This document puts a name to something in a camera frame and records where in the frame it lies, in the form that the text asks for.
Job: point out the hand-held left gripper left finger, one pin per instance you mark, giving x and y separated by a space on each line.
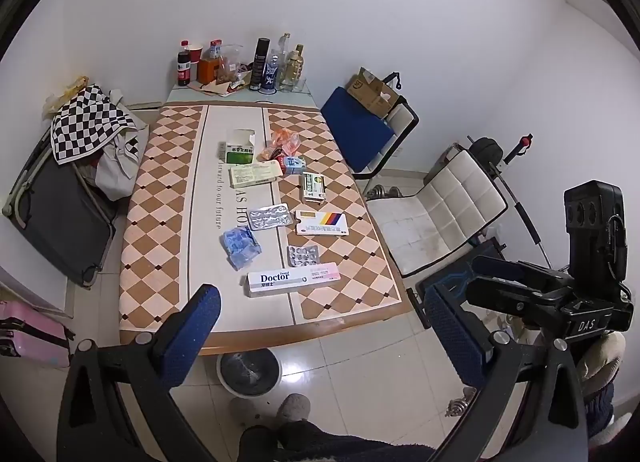
192 332

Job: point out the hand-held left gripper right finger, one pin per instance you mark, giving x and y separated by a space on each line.
452 337

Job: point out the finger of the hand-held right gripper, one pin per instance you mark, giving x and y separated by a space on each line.
505 307
525 274

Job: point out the white trash bin black liner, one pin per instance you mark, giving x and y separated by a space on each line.
250 372

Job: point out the small blue milk carton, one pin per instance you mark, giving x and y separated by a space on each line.
292 165

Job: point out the person's right forearm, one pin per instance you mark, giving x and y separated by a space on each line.
602 362

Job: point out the black metal rod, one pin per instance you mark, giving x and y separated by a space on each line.
520 209

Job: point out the metal dumbbell bar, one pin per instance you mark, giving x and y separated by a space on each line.
460 404

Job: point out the blue plastic packet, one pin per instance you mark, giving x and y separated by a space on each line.
240 247

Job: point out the white pink toothpaste box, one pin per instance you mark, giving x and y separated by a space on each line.
280 279

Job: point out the white padded chair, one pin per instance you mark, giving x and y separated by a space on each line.
445 207

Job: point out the grey fluffy slipper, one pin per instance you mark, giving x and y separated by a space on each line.
294 409

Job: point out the black weight plate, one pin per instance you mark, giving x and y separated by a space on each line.
485 149

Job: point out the checkered brown table mat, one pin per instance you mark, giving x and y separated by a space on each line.
165 202

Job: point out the small silver blister pack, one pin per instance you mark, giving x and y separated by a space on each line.
302 255

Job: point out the large silver blister pack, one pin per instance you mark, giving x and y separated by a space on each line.
270 217

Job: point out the metal dumbbells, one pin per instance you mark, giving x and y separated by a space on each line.
387 189

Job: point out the pink suitcase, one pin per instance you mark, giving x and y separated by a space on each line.
30 337

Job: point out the flat cream paper box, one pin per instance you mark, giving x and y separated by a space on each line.
252 174

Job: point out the white box coloured stripes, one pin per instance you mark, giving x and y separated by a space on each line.
322 224

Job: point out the grey folding bed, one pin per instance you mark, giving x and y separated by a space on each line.
60 222

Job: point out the white garment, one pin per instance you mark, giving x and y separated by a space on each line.
115 166

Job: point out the large green white medicine box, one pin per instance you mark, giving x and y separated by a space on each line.
239 151

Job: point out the small green white medicine box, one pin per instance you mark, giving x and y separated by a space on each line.
313 188

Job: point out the orange plastic wrapper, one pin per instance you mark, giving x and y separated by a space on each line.
286 140

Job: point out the black white checkered cloth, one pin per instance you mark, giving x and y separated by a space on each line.
85 126

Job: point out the cardboard box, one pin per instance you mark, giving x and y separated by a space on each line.
370 91

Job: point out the cola bottle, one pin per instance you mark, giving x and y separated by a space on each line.
184 71

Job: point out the orange box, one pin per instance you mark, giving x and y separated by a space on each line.
207 70

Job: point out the clear plastic snack bag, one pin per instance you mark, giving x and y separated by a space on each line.
229 69

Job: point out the blue white bottle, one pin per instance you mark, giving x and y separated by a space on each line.
271 75

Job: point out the yellow plastic bag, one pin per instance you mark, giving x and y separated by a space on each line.
70 89

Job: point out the black spray can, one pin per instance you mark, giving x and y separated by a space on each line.
260 66

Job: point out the red paper cup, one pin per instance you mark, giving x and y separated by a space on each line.
196 55

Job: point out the gold label liquor bottle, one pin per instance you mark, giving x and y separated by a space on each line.
296 69

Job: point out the clear glass bottle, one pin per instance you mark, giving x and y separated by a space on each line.
284 49

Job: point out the blue chair black frame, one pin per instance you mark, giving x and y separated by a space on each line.
357 134

